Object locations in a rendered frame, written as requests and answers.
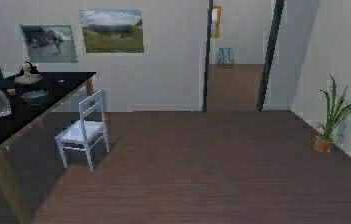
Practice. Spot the blue striped chair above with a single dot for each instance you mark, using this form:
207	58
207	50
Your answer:
226	57

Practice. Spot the white wooden chair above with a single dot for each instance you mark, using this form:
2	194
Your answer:
81	130

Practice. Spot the orange framed picture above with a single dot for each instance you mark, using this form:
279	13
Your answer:
216	21

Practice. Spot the green landscape framed picture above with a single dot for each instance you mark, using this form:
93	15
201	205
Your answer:
112	32

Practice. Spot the grey bowl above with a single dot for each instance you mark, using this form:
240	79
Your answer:
34	96

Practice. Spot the grey framed picture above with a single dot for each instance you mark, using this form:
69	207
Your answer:
49	44

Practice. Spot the black top wooden table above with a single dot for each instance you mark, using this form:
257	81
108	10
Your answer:
23	110

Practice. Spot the green house plant in pot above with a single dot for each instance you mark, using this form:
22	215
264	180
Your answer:
333	113

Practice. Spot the small brown food piece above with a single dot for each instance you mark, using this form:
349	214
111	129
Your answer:
11	91

